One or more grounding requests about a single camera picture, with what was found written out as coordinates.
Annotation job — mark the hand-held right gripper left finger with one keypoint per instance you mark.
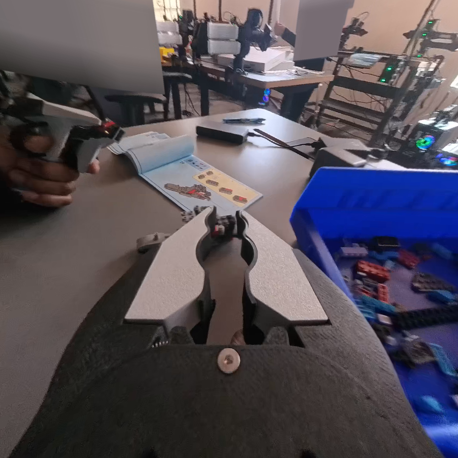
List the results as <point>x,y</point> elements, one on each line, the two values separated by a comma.
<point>168,282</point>

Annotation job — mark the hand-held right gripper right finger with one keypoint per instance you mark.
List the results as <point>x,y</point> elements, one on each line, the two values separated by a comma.
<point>282,286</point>

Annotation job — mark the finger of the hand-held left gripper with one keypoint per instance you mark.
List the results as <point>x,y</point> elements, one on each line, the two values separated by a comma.
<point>68,114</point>
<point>89,150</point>

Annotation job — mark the small black red brick assembly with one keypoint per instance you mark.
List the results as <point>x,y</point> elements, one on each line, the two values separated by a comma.
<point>113,132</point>

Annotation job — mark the grey black toy brick truck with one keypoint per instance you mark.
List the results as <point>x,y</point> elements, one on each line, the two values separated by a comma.
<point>223,227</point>

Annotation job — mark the grey desk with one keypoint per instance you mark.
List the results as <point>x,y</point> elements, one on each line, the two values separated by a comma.
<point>89,250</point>

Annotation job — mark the person's left hand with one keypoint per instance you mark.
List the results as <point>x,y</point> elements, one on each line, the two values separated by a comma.
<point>39,182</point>

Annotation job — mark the dark grey office chair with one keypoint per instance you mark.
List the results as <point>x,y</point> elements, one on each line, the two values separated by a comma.
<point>136,103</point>

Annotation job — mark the brick instruction booklet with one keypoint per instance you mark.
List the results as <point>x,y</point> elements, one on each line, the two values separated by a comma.
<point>168,157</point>

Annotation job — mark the pile of mixed toy bricks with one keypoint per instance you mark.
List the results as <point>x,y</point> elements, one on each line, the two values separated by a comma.
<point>393,286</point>

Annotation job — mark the large blue plastic bin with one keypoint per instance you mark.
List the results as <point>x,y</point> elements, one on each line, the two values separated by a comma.
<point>357,200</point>

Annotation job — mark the yellow storage bin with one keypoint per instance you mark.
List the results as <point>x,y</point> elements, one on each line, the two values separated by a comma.
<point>165,53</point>

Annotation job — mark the black silver power bank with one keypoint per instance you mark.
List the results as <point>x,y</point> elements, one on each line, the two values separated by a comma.
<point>222,131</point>

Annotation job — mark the blue pen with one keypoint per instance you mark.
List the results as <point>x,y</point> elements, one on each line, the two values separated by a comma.
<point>243,120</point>

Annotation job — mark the white storage boxes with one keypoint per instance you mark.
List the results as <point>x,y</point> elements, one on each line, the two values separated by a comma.
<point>222,37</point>

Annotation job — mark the flat white box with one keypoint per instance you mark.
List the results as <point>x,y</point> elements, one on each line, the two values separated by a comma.
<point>264,59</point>

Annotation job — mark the computer tower with glowing fans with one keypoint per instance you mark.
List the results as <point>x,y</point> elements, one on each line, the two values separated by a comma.
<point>429,141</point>

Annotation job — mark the black-legged background work table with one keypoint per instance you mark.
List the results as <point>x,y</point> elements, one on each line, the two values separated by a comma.
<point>286,77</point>

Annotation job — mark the black metal rig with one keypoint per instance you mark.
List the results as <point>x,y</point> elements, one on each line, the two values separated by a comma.
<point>393,71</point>

